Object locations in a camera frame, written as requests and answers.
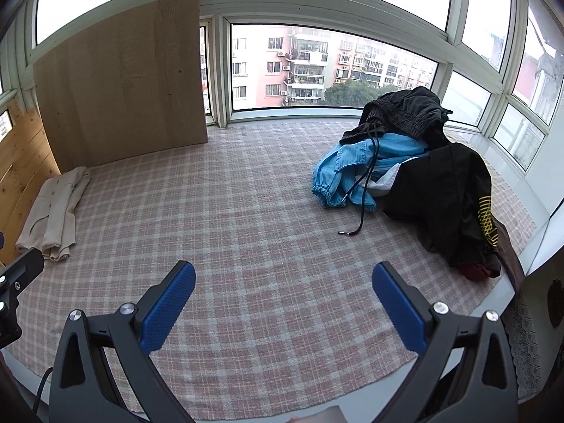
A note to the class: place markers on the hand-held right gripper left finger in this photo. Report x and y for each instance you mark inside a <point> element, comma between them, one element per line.
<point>169,306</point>

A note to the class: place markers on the pale wooden board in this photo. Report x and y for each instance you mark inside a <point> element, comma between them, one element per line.
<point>123,83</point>

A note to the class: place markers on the white garment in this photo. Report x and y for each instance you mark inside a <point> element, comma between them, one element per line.
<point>383,185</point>

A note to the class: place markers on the pink plaid blanket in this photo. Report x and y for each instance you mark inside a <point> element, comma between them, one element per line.
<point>246,229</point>

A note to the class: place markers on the cream knit cardigan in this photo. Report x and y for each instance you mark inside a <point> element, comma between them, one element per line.
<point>53,211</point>

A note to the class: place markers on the light blue garment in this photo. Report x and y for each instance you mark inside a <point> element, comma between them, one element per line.
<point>348,158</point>

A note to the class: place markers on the black jacket with yellow print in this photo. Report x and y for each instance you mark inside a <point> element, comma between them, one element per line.
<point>440,194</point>

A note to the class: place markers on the white window frame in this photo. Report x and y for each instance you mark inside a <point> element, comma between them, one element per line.
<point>308,6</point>

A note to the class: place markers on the pine wood panel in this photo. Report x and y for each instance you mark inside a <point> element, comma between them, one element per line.
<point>22,167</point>

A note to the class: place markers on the red garment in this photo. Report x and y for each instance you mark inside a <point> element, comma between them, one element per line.
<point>473,272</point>

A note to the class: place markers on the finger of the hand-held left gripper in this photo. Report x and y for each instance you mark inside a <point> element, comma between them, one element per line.
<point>26,264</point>

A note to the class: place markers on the brown fleece garment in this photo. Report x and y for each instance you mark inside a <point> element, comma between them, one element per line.
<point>511,264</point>

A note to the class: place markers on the pink apartment building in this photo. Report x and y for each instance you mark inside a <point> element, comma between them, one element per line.
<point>304,66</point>

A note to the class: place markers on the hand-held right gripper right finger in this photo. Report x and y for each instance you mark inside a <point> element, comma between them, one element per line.
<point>398,308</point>

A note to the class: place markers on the grey patterned cloth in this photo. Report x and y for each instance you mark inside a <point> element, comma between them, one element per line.
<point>528,343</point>

